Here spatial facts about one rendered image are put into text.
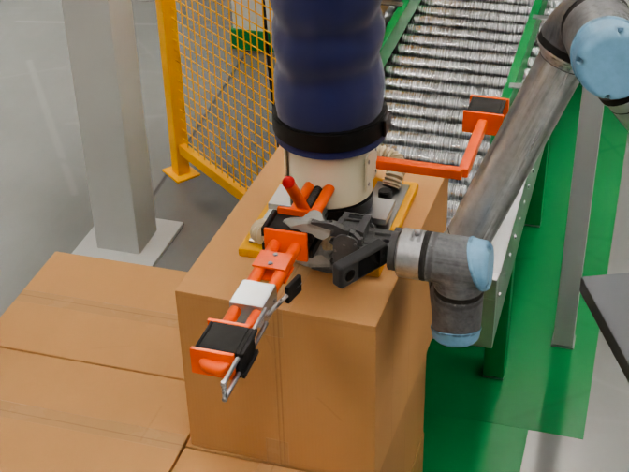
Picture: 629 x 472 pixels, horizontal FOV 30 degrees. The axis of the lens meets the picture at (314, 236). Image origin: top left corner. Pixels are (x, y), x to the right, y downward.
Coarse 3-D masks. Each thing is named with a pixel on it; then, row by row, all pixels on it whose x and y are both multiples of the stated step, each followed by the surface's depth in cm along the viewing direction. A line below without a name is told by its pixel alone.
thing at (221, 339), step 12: (216, 324) 190; (228, 324) 190; (240, 324) 190; (204, 336) 187; (216, 336) 187; (228, 336) 187; (240, 336) 187; (192, 348) 185; (204, 348) 185; (216, 348) 184; (228, 348) 184; (192, 360) 186; (216, 360) 184; (228, 360) 184; (192, 372) 187; (204, 372) 187
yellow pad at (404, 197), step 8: (376, 184) 250; (408, 184) 250; (416, 184) 251; (376, 192) 248; (384, 192) 243; (392, 192) 247; (400, 192) 247; (408, 192) 248; (416, 192) 250; (400, 200) 245; (408, 200) 246; (400, 208) 243; (408, 208) 244; (392, 216) 240; (400, 216) 240; (376, 224) 237; (392, 224) 238; (400, 224) 239; (376, 272) 225
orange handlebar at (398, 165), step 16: (480, 128) 246; (480, 144) 243; (384, 160) 236; (400, 160) 235; (464, 160) 235; (448, 176) 233; (464, 176) 233; (304, 192) 226; (320, 192) 227; (320, 208) 222; (272, 240) 212; (272, 256) 207; (288, 256) 207; (256, 272) 204; (272, 272) 208; (288, 272) 206; (208, 368) 184; (224, 368) 183
